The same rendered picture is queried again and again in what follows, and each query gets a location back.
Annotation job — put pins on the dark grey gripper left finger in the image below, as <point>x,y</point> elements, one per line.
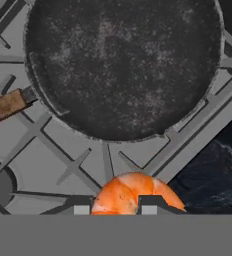
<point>79,205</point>

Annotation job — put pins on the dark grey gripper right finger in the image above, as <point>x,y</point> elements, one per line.
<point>152,203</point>

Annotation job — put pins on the orange shrimp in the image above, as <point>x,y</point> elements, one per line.
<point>121,193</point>

